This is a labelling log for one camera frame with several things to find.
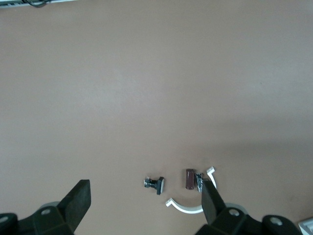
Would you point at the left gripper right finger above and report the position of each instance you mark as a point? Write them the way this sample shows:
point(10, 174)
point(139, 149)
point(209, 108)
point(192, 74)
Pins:
point(212, 208)

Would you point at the small black switch component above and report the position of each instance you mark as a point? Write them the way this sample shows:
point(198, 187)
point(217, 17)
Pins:
point(160, 184)

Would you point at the brown component with metal terminals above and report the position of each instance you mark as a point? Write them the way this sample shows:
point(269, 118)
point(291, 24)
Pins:
point(189, 180)

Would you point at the white curved plastic piece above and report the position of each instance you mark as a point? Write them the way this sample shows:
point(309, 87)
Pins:
point(185, 209)

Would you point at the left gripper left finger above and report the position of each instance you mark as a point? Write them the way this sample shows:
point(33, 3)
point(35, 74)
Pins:
point(73, 210)

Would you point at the silver table edge rail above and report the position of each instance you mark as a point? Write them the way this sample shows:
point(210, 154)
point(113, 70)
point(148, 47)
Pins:
point(12, 5)

